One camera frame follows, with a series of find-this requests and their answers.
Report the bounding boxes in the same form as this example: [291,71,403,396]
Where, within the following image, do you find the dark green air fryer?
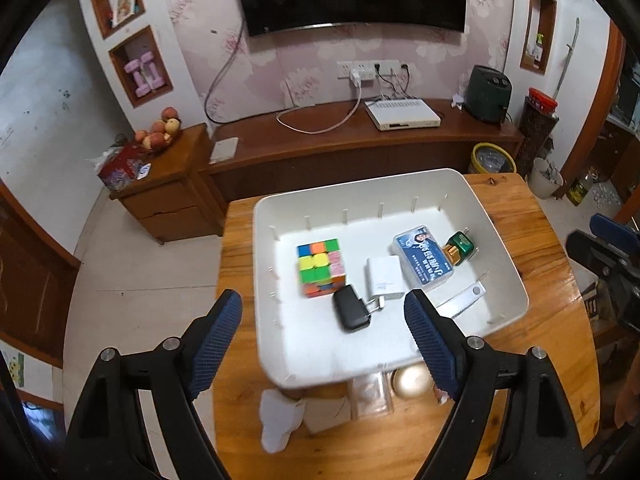
[465,65,513,125]

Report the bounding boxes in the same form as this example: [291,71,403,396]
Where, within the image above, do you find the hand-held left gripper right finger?
[403,288,586,480]

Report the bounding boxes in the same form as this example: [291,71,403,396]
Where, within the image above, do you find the green oil bottle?
[567,172,596,206]

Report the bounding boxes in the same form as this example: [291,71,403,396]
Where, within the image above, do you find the white charger plug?
[364,255,406,311]

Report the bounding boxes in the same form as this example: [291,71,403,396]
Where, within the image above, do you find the clear plastic case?
[350,371,394,420]

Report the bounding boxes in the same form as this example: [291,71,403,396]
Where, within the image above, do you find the green jar with gold lid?
[444,230,478,266]

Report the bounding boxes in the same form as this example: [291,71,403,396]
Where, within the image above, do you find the printed cardboard box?
[581,282,603,322]

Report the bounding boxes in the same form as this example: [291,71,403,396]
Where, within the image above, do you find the colourful puzzle cube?
[296,238,348,299]

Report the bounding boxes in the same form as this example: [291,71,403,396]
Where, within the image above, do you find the white set-top box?
[364,99,442,132]

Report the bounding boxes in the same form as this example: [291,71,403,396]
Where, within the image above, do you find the red tissue box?
[92,145,146,192]

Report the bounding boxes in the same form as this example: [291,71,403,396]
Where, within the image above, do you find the white wall socket row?
[336,60,411,81]

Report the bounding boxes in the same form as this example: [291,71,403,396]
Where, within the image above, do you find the white charging cable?
[276,82,363,135]

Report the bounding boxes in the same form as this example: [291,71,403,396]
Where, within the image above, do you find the long sword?
[552,17,581,98]

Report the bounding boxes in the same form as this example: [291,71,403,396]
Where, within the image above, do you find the white plastic storage bin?
[252,167,530,390]

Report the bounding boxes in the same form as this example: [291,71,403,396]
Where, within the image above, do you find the wooden side cabinet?
[110,122,226,246]

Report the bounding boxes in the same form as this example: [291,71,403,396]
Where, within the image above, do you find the framed picture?
[111,0,137,28]

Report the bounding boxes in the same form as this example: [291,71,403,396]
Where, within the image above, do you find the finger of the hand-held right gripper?
[567,230,618,273]
[590,213,640,246]

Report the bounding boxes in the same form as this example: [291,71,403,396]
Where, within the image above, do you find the black charger plug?
[333,284,383,332]

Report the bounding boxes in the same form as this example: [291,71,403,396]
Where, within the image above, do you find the clear box with blue card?
[391,225,455,291]

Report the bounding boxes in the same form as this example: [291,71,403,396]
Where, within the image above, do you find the white flat pad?
[209,137,240,165]

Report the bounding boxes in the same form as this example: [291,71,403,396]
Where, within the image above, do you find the pink dumbbell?
[124,59,151,98]
[141,52,165,90]

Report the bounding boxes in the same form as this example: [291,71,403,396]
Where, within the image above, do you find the white plastic scoop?
[260,389,306,453]

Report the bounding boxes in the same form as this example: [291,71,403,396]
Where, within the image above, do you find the silver digital camera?
[434,282,488,320]

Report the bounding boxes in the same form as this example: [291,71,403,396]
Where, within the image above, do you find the gold round compact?
[392,364,435,402]

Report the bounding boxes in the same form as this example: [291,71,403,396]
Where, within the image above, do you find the pile of red apples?
[132,106,182,152]

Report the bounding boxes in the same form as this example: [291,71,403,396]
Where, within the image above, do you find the yellow rimmed trash bin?
[470,142,518,176]

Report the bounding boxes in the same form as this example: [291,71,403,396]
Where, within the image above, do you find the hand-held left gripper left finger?
[65,288,244,480]

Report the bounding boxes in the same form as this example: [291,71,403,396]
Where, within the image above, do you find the tall jar red lid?
[515,87,560,176]

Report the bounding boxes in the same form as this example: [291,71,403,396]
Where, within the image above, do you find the white bucket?
[527,157,565,198]

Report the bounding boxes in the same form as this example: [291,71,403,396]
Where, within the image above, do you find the wooden door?
[0,180,81,368]

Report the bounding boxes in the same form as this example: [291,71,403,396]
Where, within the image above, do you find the wooden television console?
[200,97,526,211]

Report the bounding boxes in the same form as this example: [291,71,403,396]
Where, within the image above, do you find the black television cable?
[204,20,247,123]

